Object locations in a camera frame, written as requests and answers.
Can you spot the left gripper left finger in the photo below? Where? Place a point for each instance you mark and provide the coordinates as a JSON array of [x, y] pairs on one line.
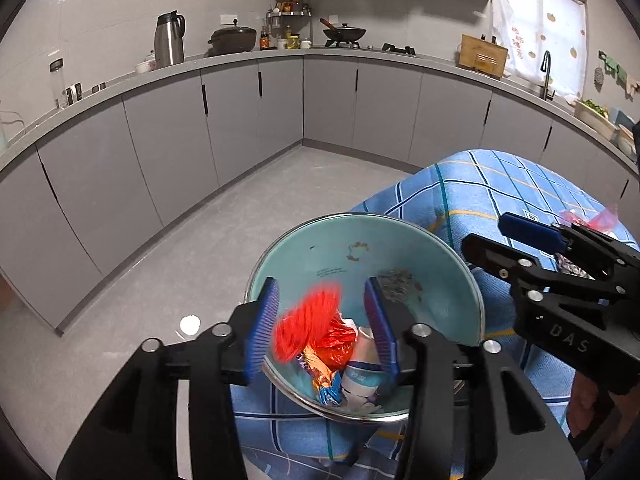
[[263, 315]]

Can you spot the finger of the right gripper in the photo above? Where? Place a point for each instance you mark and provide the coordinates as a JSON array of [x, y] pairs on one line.
[[527, 279], [534, 234]]

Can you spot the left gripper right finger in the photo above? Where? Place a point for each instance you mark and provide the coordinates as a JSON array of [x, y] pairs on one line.
[[379, 311]]

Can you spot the red mesh net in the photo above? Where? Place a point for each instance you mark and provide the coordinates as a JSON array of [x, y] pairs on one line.
[[307, 322]]

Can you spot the white paper cup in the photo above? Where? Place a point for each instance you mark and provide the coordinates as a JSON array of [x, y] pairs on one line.
[[362, 375]]

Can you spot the red orange snack wrapper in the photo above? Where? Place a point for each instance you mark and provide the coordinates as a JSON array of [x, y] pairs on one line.
[[325, 359]]

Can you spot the teal trash bin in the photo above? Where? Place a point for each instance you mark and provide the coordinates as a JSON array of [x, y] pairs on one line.
[[414, 267]]

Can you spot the black kitchen faucet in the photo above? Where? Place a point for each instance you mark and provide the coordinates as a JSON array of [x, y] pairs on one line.
[[546, 93]]

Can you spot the person's right hand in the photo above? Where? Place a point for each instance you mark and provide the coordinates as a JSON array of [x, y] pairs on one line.
[[580, 409]]

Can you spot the crumpled grey white wrapper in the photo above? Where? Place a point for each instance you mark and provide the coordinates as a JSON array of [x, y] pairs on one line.
[[565, 266]]

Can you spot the clear pink plastic bag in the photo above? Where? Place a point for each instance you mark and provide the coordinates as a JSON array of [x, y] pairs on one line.
[[605, 221]]

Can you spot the blue plaid tablecloth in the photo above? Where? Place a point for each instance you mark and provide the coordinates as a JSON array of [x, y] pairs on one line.
[[462, 193]]

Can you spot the white bowls stack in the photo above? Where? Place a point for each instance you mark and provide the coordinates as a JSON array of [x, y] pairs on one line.
[[625, 142]]

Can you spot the white basin with vegetables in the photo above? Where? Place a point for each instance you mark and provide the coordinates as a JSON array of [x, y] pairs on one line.
[[594, 120]]

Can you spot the wooden knife block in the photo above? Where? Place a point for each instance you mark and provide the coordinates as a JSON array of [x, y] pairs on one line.
[[482, 56]]

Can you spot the white patterned window curtain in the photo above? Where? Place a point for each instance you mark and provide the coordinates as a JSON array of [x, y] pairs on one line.
[[529, 27]]

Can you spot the grey base cabinets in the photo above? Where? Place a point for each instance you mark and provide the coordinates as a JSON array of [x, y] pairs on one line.
[[85, 189]]

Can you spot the gas stove burner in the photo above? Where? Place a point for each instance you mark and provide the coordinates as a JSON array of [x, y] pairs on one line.
[[407, 50]]

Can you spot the black wok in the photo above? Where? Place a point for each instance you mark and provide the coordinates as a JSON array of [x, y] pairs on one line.
[[343, 34]]

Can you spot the black rice cooker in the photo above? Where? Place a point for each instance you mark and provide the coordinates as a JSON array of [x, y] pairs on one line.
[[232, 39]]

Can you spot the steel thermos kettle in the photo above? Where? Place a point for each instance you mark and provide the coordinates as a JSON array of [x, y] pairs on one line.
[[168, 39]]

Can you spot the spice rack with bottles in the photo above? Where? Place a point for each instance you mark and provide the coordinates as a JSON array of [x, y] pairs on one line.
[[287, 26]]

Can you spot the hanging cloths on wall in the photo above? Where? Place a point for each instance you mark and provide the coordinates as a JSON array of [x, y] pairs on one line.
[[609, 67]]

